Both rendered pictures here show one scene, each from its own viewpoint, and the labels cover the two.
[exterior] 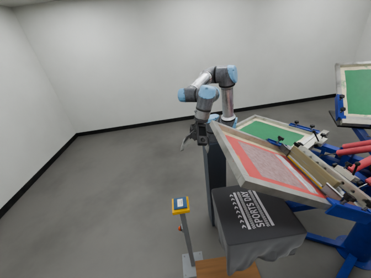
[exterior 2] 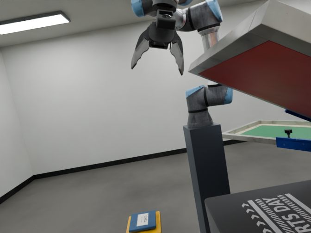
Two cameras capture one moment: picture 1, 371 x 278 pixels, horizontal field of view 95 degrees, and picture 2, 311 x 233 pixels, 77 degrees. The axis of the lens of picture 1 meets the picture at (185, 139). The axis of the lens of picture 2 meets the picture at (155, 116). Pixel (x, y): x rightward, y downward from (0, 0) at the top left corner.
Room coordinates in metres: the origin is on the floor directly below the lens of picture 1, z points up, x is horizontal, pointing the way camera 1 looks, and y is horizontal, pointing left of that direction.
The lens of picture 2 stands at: (0.17, -0.02, 1.43)
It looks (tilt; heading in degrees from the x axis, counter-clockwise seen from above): 6 degrees down; 1
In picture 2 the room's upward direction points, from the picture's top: 10 degrees counter-clockwise
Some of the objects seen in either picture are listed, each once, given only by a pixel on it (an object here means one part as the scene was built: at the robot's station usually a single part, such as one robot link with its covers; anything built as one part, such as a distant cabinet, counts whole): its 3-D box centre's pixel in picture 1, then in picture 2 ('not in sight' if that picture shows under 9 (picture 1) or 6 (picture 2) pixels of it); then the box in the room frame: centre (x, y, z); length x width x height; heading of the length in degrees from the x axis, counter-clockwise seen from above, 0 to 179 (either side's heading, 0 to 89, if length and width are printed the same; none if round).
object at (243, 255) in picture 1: (264, 254); not in sight; (0.55, -0.40, 0.74); 0.46 x 0.04 x 0.42; 91
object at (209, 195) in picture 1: (215, 185); (214, 216); (1.34, -0.26, 0.60); 0.18 x 0.18 x 1.20; 5
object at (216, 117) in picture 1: (213, 122); (197, 97); (1.34, -0.26, 1.37); 0.13 x 0.12 x 0.14; 63
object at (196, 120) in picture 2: (212, 134); (199, 117); (1.34, -0.26, 1.25); 0.15 x 0.15 x 0.10
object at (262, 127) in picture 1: (282, 129); (306, 120); (1.56, -1.05, 1.05); 1.08 x 0.61 x 0.23; 31
